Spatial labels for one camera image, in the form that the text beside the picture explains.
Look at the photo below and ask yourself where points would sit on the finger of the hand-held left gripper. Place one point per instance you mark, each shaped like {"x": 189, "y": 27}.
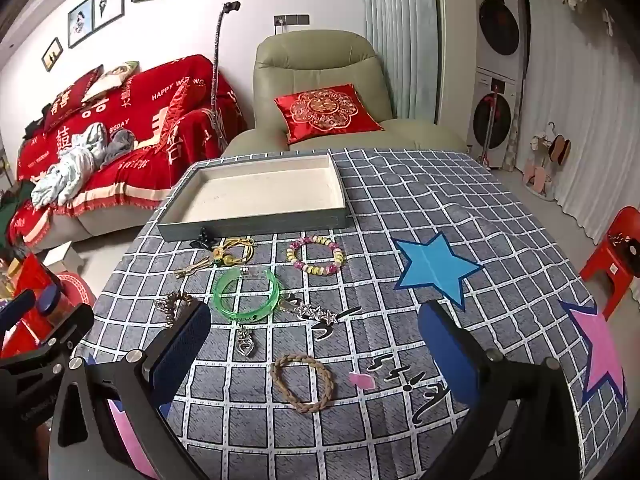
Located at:
{"x": 48, "y": 300}
{"x": 75, "y": 327}

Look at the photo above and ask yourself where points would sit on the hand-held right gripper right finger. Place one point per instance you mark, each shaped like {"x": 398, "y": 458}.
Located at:
{"x": 450, "y": 355}

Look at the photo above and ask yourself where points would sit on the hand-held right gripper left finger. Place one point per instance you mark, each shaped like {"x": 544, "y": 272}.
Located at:
{"x": 182, "y": 345}

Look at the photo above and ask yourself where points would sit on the green plastic bangle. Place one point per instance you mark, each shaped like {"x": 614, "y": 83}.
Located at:
{"x": 274, "y": 292}

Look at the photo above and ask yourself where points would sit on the black hair clip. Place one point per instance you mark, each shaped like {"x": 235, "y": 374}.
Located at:
{"x": 202, "y": 240}

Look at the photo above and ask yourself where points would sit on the silver star hair clip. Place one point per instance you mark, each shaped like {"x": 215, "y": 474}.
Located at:
{"x": 315, "y": 314}

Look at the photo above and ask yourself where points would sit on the grey tray with cream lining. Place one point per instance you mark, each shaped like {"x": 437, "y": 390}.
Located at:
{"x": 260, "y": 195}

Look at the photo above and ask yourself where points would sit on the red patterned box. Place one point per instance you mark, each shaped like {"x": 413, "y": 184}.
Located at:
{"x": 75, "y": 287}

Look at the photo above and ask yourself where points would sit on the white cardboard box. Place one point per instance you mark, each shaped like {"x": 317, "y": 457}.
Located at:
{"x": 62, "y": 257}

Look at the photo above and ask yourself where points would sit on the beige sofa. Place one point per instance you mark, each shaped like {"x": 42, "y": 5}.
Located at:
{"x": 100, "y": 225}

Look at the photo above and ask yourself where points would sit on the light blue clothing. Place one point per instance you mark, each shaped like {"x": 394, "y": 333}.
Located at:
{"x": 65, "y": 175}

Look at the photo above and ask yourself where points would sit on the grey checked tray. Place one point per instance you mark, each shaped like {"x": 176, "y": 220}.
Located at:
{"x": 380, "y": 240}

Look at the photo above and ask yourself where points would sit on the grey clothing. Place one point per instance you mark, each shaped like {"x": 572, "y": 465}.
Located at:
{"x": 117, "y": 147}

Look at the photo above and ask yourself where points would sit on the red plastic stool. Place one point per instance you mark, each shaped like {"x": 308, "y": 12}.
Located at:
{"x": 612, "y": 255}

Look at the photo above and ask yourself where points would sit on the red square pillow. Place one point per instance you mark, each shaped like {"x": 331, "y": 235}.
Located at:
{"x": 70, "y": 100}

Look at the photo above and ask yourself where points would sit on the small hanging rack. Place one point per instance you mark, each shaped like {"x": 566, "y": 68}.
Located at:
{"x": 547, "y": 155}

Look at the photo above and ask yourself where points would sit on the red blanket sofa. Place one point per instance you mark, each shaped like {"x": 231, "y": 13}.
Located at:
{"x": 165, "y": 110}

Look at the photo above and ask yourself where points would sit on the red satin cushion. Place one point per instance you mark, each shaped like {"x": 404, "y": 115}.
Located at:
{"x": 175, "y": 115}

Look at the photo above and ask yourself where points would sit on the white printed pillow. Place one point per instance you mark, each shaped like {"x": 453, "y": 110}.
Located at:
{"x": 110, "y": 80}

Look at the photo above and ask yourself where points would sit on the white washing machine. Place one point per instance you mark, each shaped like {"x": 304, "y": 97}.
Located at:
{"x": 492, "y": 120}

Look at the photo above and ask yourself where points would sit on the small framed photo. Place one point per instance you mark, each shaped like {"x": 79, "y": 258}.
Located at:
{"x": 52, "y": 54}

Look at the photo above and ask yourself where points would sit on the red mop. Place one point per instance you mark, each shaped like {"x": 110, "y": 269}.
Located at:
{"x": 492, "y": 110}

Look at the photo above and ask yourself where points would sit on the phone holder stand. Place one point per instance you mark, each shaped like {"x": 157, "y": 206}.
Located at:
{"x": 216, "y": 75}

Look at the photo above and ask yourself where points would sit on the red embroidered cushion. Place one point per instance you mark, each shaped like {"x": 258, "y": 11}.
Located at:
{"x": 325, "y": 110}

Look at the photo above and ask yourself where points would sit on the framed portrait photo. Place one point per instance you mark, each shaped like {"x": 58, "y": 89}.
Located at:
{"x": 81, "y": 22}
{"x": 108, "y": 4}

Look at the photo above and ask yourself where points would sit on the white sheer curtain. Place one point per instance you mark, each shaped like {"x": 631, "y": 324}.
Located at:
{"x": 590, "y": 110}

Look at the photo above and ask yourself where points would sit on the green leather armchair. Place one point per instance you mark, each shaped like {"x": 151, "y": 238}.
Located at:
{"x": 315, "y": 60}

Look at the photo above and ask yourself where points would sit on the blue-green curtain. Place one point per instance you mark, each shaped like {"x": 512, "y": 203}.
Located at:
{"x": 400, "y": 35}

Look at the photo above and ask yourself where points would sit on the white tumble dryer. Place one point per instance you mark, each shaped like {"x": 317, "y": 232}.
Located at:
{"x": 500, "y": 25}

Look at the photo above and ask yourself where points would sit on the wall socket panel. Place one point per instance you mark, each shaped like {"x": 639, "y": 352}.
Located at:
{"x": 292, "y": 20}

